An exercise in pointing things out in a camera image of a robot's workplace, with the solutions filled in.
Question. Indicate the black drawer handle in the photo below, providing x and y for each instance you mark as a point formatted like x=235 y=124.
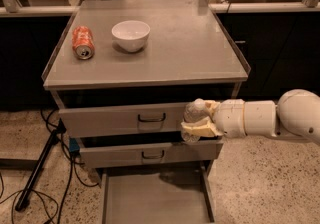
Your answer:
x=142 y=119
x=153 y=157

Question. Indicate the black tripod leg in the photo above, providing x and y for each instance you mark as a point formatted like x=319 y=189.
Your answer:
x=52 y=140

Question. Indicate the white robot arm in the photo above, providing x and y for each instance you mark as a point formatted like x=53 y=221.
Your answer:
x=296 y=115

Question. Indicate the white ceramic bowl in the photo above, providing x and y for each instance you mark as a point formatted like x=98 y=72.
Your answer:
x=131 y=35

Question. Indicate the grey drawer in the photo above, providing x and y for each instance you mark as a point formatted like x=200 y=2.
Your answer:
x=156 y=196
x=121 y=120
x=130 y=155

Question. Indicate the grey top drawer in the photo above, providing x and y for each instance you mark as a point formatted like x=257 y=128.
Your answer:
x=121 y=120

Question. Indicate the black middle drawer handle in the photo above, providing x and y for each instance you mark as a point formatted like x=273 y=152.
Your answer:
x=153 y=157

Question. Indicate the orange soda can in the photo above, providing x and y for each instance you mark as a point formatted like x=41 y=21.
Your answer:
x=82 y=43

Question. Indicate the grey bottom drawer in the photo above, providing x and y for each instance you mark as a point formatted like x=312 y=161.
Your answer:
x=156 y=196

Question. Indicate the black top drawer handle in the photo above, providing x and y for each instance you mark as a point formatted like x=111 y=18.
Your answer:
x=142 y=119

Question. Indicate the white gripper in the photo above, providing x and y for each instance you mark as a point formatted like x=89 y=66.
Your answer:
x=230 y=118

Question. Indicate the grey drawer cabinet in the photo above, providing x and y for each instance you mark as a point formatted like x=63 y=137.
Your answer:
x=188 y=55

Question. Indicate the clear plastic water bottle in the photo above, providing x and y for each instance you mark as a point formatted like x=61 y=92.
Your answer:
x=194 y=112

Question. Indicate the grey middle drawer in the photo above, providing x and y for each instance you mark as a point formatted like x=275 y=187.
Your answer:
x=130 y=155

